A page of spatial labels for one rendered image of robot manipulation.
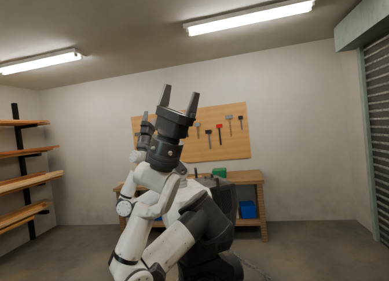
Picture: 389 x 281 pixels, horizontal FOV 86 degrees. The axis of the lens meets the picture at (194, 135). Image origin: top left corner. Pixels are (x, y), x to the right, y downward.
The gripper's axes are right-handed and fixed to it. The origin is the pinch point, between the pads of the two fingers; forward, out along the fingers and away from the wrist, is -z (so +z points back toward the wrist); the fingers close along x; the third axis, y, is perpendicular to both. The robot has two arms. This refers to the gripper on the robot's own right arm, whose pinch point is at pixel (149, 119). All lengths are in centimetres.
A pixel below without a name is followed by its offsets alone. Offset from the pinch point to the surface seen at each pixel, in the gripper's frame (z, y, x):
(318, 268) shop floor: 94, -134, -173
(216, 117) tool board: -96, -11, -210
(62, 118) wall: -89, 287, -206
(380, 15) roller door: -125, -164, -59
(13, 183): 39, 272, -148
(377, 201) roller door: 18, -210, -195
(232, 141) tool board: -60, -37, -225
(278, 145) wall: -57, -108, -231
